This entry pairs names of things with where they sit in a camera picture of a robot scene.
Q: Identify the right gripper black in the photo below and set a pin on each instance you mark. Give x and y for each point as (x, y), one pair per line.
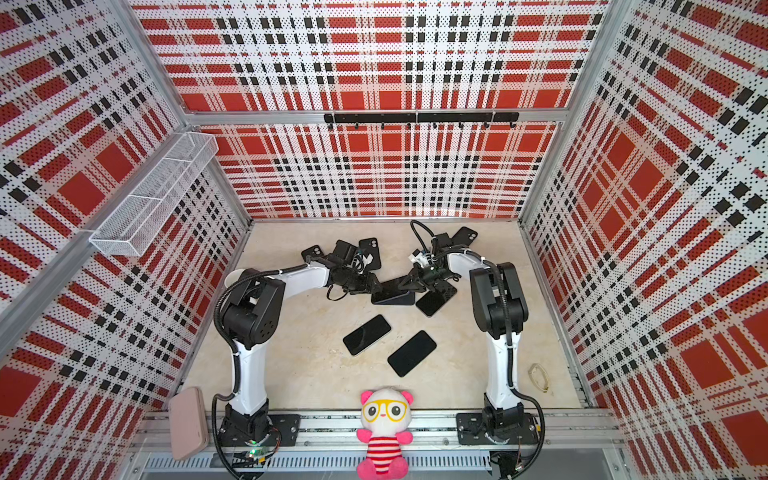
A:
(417, 283)

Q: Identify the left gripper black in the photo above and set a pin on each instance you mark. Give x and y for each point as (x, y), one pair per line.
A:
(367, 284)

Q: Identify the black phone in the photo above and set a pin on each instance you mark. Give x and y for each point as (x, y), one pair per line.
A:
(390, 294)
(411, 353)
(366, 335)

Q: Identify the black phone case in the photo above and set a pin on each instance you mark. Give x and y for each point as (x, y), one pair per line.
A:
(465, 236)
(370, 254)
(312, 253)

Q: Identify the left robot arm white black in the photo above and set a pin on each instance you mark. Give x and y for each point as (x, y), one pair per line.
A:
(247, 313)

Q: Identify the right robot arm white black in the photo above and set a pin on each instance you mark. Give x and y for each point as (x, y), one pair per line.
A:
(498, 305)

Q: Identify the pink phone case at edge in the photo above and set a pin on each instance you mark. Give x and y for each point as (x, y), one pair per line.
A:
(188, 424)

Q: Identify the white mug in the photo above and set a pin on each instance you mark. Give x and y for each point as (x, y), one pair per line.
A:
(233, 277)

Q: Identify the pink panda plush toy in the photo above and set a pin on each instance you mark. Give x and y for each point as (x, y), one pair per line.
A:
(385, 417)

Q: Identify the black wall hook rail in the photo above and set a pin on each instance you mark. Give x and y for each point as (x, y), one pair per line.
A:
(357, 119)

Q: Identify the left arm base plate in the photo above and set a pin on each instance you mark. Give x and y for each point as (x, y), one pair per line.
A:
(281, 428)

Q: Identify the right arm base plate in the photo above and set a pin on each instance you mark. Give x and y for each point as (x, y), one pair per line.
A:
(480, 428)

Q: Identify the white wire mesh basket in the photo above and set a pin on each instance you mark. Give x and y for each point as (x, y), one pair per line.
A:
(135, 223)

